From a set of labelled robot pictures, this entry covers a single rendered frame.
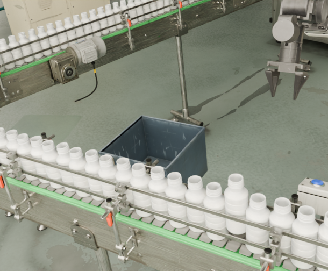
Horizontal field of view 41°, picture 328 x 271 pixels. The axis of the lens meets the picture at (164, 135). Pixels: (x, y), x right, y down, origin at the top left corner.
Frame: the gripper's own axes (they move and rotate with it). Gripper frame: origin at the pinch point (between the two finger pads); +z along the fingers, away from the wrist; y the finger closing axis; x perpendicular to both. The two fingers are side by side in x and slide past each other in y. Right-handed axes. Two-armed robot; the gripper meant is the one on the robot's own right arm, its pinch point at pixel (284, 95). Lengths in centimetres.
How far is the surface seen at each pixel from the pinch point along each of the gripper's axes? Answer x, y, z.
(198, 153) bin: 31, -43, 31
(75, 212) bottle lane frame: -25, -55, 45
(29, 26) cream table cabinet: 200, -361, -20
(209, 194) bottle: -26.2, -6.3, 25.3
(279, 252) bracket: -23.3, 12.4, 35.5
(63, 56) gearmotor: 58, -153, 0
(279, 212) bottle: -24.4, 11.4, 25.1
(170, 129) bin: 34, -59, 24
